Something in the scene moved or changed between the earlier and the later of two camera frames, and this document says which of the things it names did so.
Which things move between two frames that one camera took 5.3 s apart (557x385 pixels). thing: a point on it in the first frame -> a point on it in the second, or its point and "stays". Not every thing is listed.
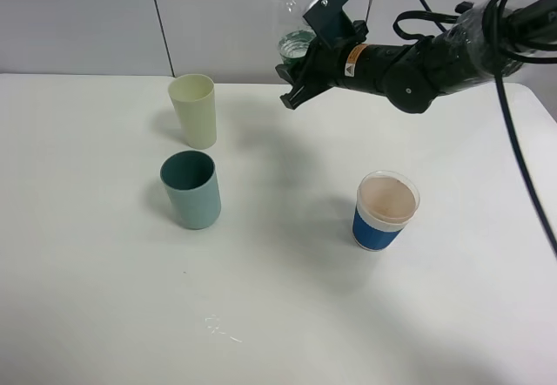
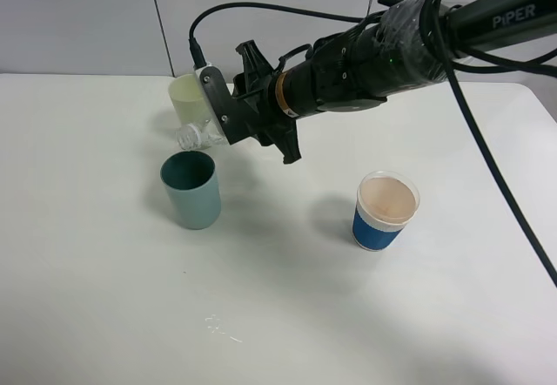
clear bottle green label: x=295 y=32 -> x=192 y=137
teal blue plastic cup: x=191 y=178 stays
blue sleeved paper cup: x=385 y=203 stays
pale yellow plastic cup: x=194 y=101 stays
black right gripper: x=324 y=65 -> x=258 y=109
